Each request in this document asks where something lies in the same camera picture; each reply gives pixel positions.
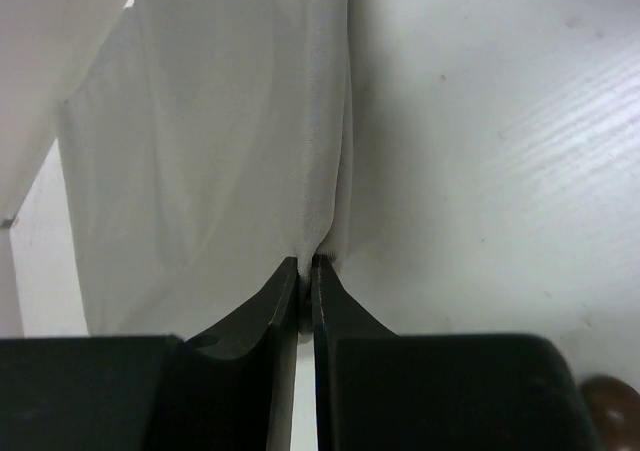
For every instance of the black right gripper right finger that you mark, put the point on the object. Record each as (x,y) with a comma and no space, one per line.
(354,364)

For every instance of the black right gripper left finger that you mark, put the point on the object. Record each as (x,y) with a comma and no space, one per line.
(231,386)

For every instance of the grey cloth napkin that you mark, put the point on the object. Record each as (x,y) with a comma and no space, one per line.
(209,140)

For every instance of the brown wooden spoon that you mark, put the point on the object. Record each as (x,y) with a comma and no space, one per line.
(614,409)

